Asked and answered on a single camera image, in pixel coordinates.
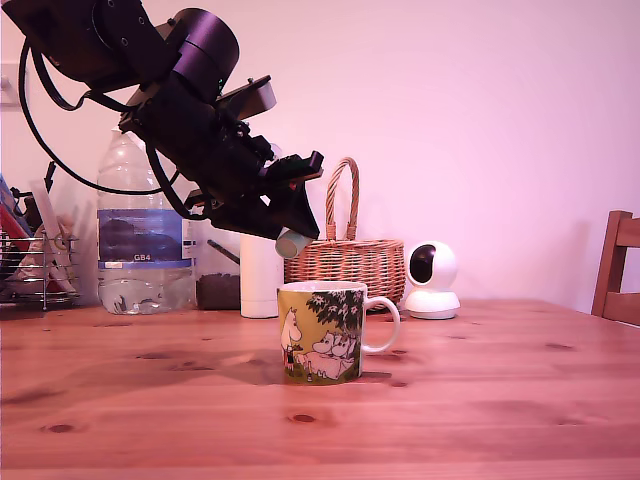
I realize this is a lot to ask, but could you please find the long black looping cable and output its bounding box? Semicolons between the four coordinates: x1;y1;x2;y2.
17;38;194;197

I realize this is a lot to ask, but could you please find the large clear water bottle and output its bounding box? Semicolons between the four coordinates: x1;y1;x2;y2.
96;127;197;316

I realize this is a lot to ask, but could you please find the clear lidded plastic container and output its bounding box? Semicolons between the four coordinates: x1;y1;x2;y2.
189;217;244;312

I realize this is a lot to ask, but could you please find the pale green coffee capsule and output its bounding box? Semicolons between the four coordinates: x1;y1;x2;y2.
274;227;315;259

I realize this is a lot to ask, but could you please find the dark scoop handle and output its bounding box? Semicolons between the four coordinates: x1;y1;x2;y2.
206;239;242;265

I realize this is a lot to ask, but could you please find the wooden chair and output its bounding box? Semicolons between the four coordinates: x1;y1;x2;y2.
590;210;640;327

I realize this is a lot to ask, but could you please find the red book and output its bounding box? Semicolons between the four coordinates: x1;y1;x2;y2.
0;203;37;254

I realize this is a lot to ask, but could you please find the cartoon print coffee mug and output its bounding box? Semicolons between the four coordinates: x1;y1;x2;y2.
277;280;402;387

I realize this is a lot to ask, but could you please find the short black cable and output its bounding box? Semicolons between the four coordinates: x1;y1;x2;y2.
143;142;194;221

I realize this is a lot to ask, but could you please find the white wall switch plate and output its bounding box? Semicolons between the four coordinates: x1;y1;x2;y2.
0;62;29;110

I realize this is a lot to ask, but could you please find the white insulated bottle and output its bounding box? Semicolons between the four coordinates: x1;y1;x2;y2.
240;233;284;320

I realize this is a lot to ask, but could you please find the metal wire rack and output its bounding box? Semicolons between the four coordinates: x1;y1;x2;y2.
0;234;83;313

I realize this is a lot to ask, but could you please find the small white round camera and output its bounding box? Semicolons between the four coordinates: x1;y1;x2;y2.
403;240;462;321

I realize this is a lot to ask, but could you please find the wicker basket with handle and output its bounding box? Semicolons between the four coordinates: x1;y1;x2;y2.
283;156;406;307

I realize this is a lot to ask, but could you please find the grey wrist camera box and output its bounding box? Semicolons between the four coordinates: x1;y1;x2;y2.
214;74;277;122

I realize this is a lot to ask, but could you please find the white paper strip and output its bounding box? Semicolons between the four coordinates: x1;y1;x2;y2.
28;178;80;294

